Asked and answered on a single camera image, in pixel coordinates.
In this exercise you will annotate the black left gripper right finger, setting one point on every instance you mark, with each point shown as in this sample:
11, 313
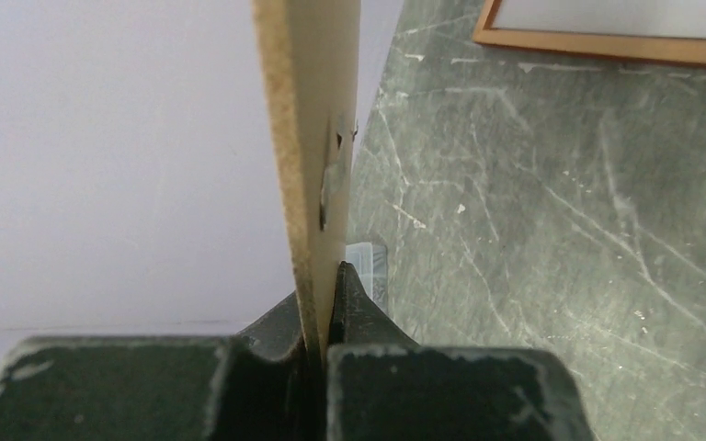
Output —
382, 385

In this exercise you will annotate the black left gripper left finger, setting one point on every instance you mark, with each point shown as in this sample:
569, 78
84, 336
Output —
245, 386

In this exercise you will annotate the brown cardboard backing board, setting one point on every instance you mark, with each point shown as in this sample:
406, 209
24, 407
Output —
309, 53

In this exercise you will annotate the orange wooden picture frame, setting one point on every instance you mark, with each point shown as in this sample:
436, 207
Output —
651, 49

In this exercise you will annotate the sunset landscape photo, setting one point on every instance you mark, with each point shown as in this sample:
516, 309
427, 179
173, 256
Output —
640, 18

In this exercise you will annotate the clear plastic compartment box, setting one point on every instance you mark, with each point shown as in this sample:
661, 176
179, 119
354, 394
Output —
370, 262

